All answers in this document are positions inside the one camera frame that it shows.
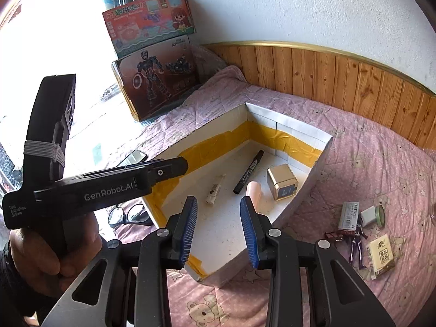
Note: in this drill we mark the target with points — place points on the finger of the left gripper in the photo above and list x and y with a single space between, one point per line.
152 172

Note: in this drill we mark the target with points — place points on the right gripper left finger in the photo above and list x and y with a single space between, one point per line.
127 283

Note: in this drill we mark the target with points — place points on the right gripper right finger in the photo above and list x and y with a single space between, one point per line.
337 294

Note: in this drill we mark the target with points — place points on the small white tube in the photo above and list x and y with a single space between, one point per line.
214 191

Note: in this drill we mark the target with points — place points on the gold tissue pack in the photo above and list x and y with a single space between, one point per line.
381 256

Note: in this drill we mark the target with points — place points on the white staples box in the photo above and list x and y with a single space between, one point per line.
349 216

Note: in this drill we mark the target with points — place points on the black marker pen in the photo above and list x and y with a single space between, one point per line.
250 169

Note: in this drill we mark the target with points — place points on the gold metal tin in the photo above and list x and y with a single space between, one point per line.
282 181

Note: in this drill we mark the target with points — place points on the pink stapler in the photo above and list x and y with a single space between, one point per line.
254 192

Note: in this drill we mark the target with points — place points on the person left hand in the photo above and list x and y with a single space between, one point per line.
42 269

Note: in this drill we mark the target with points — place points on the black smartphone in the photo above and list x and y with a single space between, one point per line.
133 158

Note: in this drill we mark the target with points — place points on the black eyeglasses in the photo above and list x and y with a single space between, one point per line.
135 215

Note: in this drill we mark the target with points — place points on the pink binder clip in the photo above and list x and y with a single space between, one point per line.
335 237

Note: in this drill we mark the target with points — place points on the robot toy box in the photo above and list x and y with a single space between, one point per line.
155 76

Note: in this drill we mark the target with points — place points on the white cardboard box yellow tape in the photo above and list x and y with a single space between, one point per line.
227 145

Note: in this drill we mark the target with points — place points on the small white box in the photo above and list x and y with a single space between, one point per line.
368 216

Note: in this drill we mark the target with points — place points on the green tape roll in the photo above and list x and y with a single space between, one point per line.
380 216

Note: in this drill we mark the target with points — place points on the pink bear quilt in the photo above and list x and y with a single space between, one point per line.
367 163

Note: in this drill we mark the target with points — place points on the colourful toy box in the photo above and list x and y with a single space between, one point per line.
143 23

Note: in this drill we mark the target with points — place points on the glass tea bottle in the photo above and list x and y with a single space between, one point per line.
432 214

